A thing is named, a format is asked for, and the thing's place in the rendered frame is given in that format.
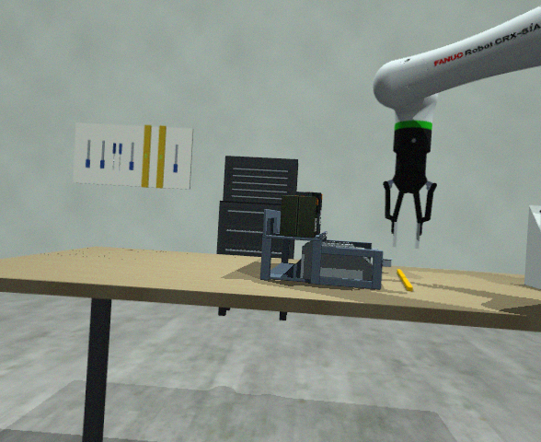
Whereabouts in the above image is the yellow bar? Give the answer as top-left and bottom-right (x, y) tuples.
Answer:
(397, 269), (413, 292)

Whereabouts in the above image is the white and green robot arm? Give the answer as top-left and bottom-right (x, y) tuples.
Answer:
(373, 6), (541, 153)

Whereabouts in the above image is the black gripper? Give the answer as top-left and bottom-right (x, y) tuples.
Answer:
(384, 151), (437, 249)

